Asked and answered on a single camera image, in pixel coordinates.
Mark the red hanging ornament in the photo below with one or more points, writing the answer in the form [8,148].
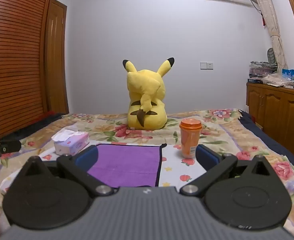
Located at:
[263,21]

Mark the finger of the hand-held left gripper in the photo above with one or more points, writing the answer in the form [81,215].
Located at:
[7,146]

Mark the white wall switch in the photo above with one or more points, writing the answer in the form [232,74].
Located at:
[206,65]

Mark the pink tissue box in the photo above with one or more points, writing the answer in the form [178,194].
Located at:
[72,143]

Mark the blue box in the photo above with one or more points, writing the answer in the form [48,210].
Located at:
[290,74]

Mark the beige curtain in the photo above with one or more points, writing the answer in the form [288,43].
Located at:
[266,10]

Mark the dark blue bed sheet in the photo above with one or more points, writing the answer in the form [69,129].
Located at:
[274,145]

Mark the orange plastic cup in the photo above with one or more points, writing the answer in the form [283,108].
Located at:
[190,140]

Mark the dark book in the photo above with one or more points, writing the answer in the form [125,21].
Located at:
[254,81]

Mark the yellow plush toy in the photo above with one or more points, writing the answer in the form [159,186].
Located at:
[147,92]

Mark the stack of folded cloths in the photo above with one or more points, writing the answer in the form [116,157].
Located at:
[261,70]

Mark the floral blanket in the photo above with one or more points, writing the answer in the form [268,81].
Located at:
[249,140]

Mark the wooden cabinet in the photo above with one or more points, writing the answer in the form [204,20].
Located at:
[274,110]

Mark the beige crumpled cloth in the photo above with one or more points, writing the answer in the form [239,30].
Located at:
[278,79]

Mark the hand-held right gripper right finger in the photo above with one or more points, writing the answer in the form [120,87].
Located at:
[206,156]

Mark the purple towel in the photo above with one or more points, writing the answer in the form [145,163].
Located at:
[127,162]

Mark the wooden slatted wardrobe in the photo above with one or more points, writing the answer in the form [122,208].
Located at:
[12,55]

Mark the wooden door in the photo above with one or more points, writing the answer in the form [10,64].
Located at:
[55,55]

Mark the white fruit print cloth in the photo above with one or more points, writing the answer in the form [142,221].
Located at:
[176,166]

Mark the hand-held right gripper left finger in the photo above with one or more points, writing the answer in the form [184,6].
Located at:
[87,156]

